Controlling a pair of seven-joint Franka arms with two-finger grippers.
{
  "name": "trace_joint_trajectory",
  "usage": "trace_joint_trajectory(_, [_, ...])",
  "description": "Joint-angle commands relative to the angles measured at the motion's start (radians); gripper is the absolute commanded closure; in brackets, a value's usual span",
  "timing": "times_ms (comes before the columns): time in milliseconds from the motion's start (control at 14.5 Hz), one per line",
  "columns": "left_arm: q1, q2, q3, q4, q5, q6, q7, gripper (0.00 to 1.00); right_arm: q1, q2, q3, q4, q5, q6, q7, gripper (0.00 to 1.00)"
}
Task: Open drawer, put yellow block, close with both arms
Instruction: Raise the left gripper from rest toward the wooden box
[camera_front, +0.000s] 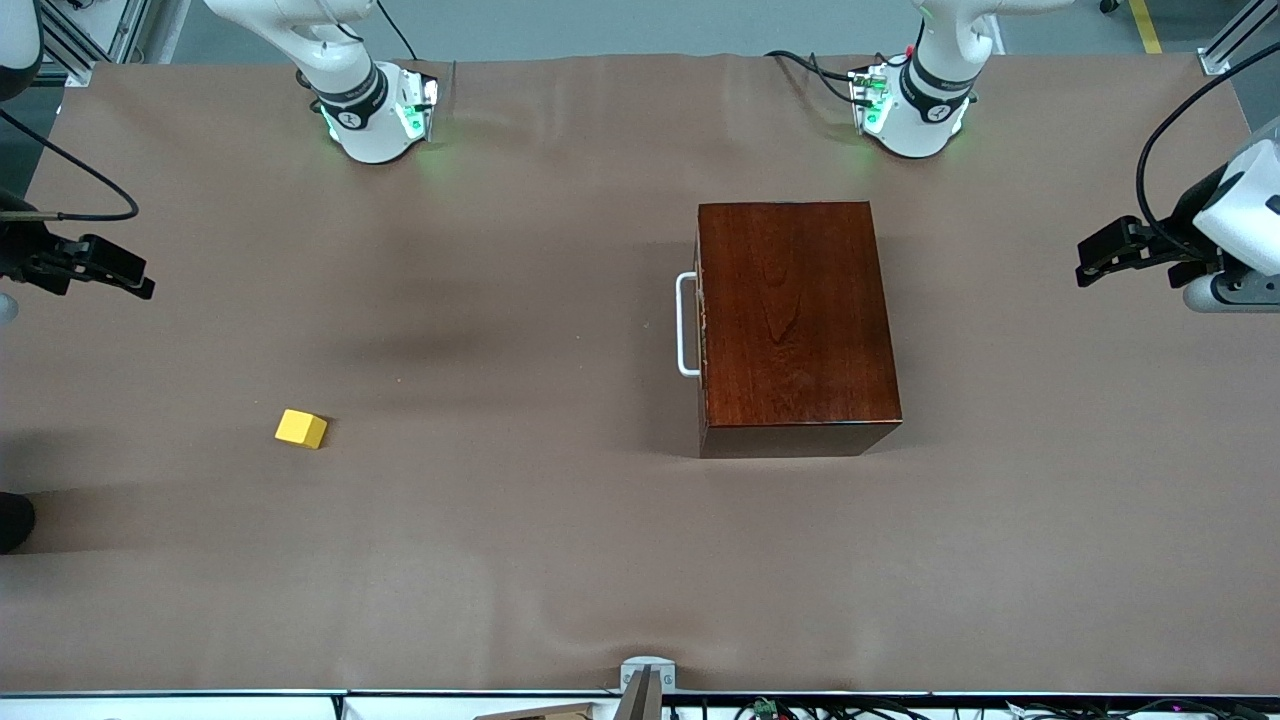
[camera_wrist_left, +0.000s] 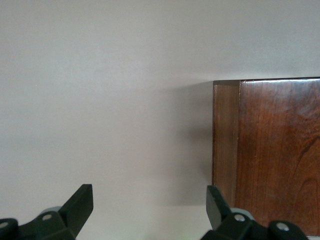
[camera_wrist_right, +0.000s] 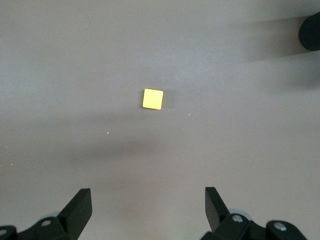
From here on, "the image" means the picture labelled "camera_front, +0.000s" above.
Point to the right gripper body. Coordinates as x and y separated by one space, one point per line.
22 252

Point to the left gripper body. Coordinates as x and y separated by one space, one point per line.
1178 237

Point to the yellow block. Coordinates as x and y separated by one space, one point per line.
301 428

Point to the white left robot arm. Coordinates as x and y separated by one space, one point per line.
925 90

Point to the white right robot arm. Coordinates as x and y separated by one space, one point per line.
340 80

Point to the yellow floor tape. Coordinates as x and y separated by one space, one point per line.
1146 25

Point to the black shoe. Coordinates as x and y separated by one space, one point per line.
14 522

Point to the dark brown wooden cabinet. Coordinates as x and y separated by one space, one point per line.
800 320

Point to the brown table cloth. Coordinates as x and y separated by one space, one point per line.
500 550

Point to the aluminium frame profile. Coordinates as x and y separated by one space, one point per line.
1238 35
90 35

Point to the grey metal bracket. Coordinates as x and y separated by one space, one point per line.
647 680

